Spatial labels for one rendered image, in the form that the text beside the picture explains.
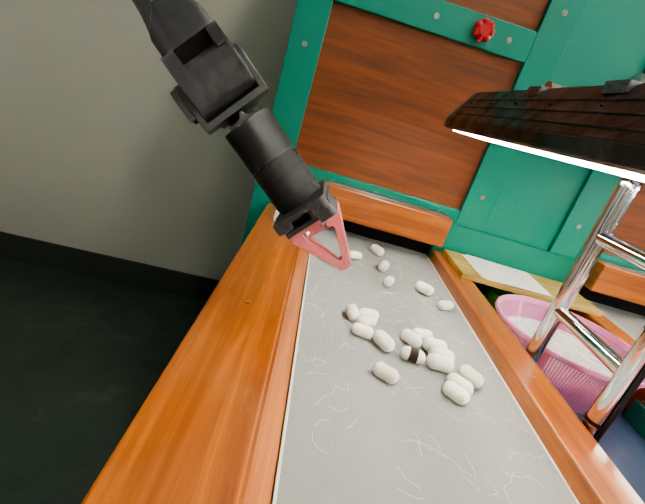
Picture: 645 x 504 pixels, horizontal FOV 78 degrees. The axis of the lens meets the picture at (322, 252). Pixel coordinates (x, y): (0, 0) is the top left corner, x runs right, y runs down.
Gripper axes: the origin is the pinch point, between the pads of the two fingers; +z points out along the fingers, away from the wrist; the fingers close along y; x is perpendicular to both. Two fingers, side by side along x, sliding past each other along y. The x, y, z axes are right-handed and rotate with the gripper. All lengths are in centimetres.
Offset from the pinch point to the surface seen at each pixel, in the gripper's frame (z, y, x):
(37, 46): -94, 116, 71
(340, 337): 9.8, 1.9, 6.6
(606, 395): 28.2, -6.8, -17.9
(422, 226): 17.1, 42.4, -11.8
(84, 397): 12, 52, 100
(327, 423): 8.7, -14.1, 7.8
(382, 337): 12.7, 1.7, 1.7
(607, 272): 51, 43, -43
